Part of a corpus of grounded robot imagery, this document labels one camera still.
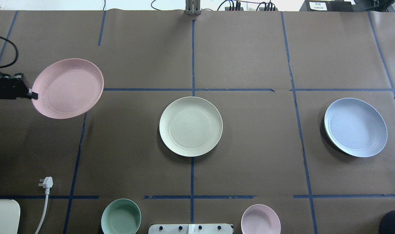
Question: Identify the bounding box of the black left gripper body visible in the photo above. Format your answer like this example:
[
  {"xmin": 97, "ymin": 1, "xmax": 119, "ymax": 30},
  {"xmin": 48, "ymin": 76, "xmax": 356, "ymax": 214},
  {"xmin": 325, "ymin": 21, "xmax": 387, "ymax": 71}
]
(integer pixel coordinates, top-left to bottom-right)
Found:
[{"xmin": 0, "ymin": 72, "xmax": 30, "ymax": 100}]

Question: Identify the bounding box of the pink plate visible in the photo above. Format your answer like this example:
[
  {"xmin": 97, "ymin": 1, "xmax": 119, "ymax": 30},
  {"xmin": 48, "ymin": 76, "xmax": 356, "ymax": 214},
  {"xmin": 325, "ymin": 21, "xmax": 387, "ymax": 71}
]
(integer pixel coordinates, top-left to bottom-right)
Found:
[{"xmin": 32, "ymin": 58, "xmax": 105, "ymax": 119}]

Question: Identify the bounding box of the green bowl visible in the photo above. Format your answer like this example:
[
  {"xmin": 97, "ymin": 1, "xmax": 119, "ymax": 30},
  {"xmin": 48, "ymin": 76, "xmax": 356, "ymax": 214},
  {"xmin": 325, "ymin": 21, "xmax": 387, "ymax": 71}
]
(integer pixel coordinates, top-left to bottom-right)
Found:
[{"xmin": 101, "ymin": 199, "xmax": 142, "ymax": 234}]

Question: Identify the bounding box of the cream plate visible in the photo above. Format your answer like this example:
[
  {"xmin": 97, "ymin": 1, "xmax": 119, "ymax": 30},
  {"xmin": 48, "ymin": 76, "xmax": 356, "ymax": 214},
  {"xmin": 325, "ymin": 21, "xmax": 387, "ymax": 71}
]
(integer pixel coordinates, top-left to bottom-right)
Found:
[{"xmin": 159, "ymin": 97, "xmax": 223, "ymax": 157}]

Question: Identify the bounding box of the pink bowl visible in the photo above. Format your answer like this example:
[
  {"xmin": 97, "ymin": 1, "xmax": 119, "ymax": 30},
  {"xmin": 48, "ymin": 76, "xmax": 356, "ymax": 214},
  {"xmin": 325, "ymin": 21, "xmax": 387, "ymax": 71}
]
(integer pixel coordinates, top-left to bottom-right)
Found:
[{"xmin": 241, "ymin": 204, "xmax": 282, "ymax": 234}]

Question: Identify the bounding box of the black box with label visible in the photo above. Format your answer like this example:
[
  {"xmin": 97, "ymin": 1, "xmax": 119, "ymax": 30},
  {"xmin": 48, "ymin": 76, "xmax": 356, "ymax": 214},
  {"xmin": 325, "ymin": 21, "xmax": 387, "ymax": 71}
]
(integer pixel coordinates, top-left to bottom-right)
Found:
[{"xmin": 299, "ymin": 0, "xmax": 354, "ymax": 12}]

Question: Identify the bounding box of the blue plate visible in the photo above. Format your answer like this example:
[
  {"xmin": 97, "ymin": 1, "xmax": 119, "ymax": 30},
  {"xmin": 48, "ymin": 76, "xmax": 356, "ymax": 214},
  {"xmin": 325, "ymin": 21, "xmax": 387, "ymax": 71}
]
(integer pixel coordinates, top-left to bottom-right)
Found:
[{"xmin": 324, "ymin": 97, "xmax": 388, "ymax": 158}]

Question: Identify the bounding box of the dark blue saucepan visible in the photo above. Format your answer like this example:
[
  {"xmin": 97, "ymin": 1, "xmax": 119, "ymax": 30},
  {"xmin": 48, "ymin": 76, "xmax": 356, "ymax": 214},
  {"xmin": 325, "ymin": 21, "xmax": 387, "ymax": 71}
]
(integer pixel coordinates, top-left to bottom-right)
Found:
[{"xmin": 378, "ymin": 210, "xmax": 395, "ymax": 234}]

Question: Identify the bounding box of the white power cord with plug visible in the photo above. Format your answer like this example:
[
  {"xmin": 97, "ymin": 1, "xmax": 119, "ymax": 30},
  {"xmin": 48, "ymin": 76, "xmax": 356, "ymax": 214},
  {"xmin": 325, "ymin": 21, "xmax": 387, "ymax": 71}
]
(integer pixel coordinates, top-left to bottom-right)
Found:
[{"xmin": 34, "ymin": 176, "xmax": 53, "ymax": 234}]

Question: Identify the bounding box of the aluminium frame post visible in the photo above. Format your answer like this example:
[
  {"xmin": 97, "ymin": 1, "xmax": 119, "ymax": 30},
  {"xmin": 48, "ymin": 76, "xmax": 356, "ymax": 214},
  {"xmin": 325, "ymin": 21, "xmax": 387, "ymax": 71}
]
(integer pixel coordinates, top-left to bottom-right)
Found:
[{"xmin": 185, "ymin": 0, "xmax": 201, "ymax": 15}]

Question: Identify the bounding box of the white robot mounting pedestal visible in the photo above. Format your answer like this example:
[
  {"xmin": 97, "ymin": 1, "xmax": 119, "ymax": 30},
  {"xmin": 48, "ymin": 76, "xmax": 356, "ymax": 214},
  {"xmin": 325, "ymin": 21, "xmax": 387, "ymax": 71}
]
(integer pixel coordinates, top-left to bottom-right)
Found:
[{"xmin": 148, "ymin": 223, "xmax": 234, "ymax": 234}]

